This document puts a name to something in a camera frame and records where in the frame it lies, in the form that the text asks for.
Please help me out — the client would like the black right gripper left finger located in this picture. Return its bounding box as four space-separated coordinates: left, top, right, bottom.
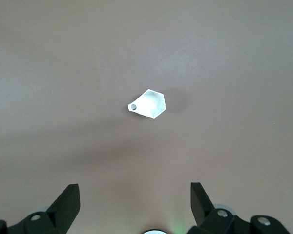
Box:
0 184 81 234

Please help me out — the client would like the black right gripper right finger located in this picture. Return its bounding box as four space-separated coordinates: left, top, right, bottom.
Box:
187 182 292 234

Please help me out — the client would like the white angular faceted cup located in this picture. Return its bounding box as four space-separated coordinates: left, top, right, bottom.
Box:
127 88 167 120

